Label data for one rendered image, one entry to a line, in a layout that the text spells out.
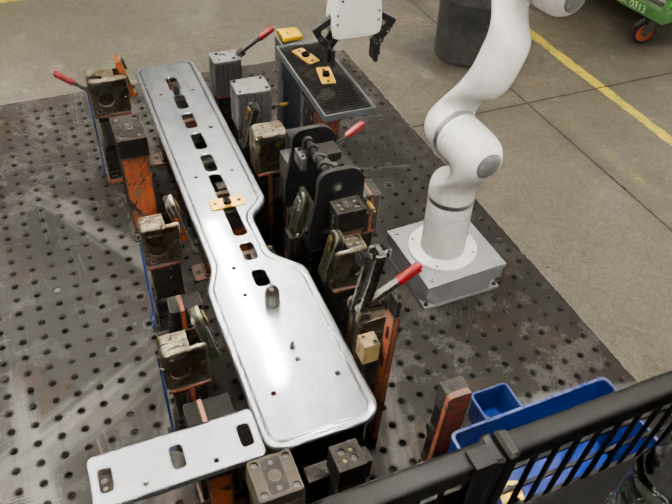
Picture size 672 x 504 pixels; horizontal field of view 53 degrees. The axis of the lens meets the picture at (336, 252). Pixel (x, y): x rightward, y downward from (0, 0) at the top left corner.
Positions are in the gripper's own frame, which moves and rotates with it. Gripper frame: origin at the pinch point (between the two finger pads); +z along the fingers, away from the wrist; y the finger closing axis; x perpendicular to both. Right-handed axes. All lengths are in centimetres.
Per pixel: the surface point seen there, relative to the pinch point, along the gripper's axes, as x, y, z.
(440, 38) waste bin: -228, -154, 136
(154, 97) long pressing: -63, 35, 42
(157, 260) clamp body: -2, 45, 46
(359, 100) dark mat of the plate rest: -22.8, -12.2, 26.4
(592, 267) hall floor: -39, -137, 147
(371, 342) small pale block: 43, 11, 34
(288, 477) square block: 64, 34, 34
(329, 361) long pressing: 41, 18, 41
